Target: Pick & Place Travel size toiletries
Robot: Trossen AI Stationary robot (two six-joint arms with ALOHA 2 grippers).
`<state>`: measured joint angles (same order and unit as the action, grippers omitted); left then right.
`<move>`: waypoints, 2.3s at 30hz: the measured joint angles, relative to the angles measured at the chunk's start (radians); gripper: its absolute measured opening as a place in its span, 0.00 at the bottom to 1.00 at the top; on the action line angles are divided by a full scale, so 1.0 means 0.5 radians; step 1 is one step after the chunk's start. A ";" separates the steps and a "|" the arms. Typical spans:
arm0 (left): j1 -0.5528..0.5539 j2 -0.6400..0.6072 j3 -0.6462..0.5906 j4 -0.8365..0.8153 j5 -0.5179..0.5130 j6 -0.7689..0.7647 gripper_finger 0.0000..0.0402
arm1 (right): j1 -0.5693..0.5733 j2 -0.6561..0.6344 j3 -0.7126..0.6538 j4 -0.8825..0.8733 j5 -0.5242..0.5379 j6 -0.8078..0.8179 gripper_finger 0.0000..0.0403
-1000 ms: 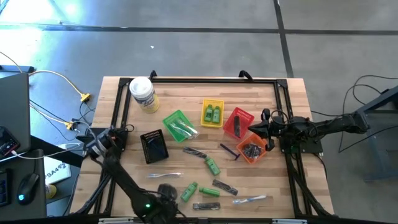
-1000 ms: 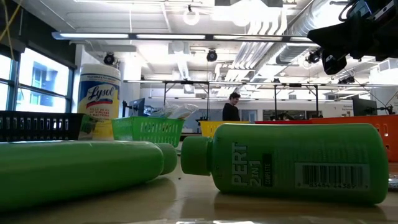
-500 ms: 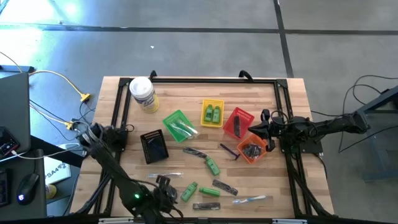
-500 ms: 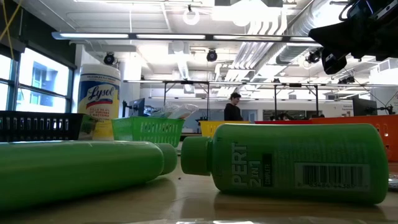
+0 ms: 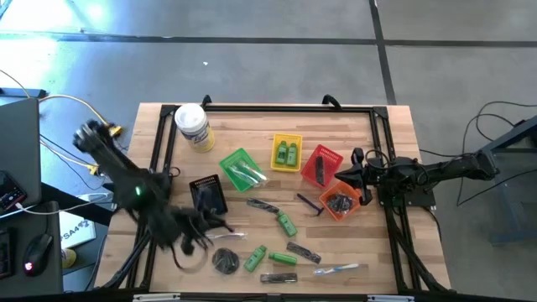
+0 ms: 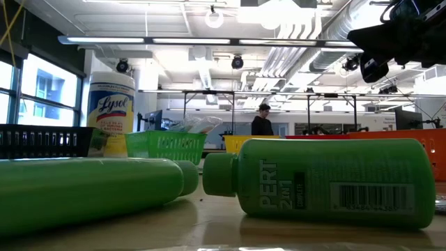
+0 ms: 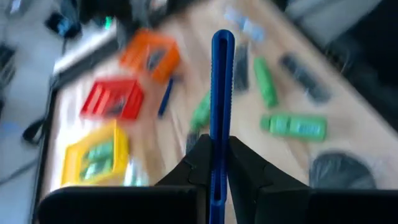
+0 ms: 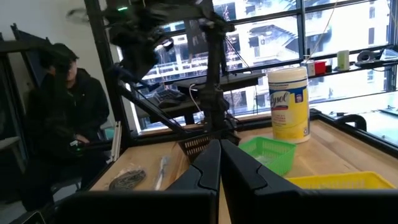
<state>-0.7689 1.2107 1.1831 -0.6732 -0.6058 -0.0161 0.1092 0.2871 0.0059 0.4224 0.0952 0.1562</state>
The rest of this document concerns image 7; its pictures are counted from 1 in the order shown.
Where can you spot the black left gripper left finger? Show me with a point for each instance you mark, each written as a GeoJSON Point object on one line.
{"type": "Point", "coordinates": [124, 208]}

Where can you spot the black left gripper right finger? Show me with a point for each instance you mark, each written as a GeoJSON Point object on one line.
{"type": "Point", "coordinates": [311, 208]}

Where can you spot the green Pert shampoo bottle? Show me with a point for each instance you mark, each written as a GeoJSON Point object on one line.
{"type": "Point", "coordinates": [200, 115]}
{"type": "Point", "coordinates": [295, 127]}
{"type": "Point", "coordinates": [96, 160]}
{"type": "Point", "coordinates": [265, 82]}

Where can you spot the blue disposable razor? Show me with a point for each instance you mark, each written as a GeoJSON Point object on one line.
{"type": "Point", "coordinates": [222, 93]}
{"type": "Point", "coordinates": [165, 98]}

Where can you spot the round black bagged item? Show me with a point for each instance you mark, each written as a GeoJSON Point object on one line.
{"type": "Point", "coordinates": [155, 59]}
{"type": "Point", "coordinates": [342, 171]}

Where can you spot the yellow plastic basket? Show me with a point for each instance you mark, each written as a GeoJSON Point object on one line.
{"type": "Point", "coordinates": [70, 161]}

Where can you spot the red plastic basket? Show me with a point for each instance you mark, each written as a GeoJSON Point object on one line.
{"type": "Point", "coordinates": [93, 102]}

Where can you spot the orange plastic basket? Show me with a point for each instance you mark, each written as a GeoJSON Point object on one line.
{"type": "Point", "coordinates": [133, 53]}

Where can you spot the blue white wrapped toothbrush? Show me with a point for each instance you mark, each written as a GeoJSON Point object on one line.
{"type": "Point", "coordinates": [248, 26]}

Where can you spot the black aluminium rig frame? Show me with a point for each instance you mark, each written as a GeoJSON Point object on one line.
{"type": "Point", "coordinates": [46, 133]}

